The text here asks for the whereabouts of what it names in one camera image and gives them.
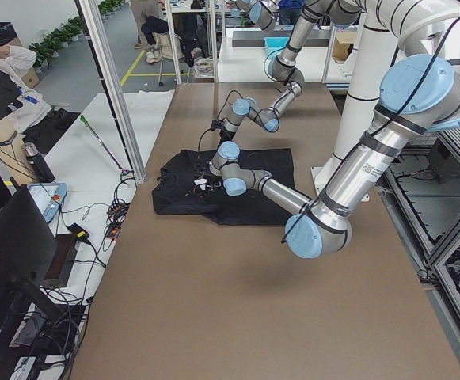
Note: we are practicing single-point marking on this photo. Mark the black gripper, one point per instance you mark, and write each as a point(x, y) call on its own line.
point(209, 179)

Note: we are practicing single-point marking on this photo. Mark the black graphic t-shirt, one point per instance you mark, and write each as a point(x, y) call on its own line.
point(230, 205)

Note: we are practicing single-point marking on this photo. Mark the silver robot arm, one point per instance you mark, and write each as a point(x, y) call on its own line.
point(278, 65)
point(314, 227)

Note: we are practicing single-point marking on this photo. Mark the black power strip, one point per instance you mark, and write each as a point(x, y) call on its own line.
point(116, 215)

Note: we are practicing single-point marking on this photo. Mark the blue teach pendant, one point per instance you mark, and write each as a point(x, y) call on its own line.
point(48, 197)

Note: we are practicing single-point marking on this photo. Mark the black water bottle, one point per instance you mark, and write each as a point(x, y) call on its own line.
point(37, 163)

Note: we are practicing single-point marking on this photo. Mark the black computer monitor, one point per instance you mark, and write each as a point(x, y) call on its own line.
point(27, 248)

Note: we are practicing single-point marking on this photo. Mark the cardboard box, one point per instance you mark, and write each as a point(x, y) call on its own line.
point(343, 45)

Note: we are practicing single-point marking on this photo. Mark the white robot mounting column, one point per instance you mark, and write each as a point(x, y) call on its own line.
point(372, 79)

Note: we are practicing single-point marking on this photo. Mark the aluminium frame cage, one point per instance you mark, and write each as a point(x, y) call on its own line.
point(98, 43)

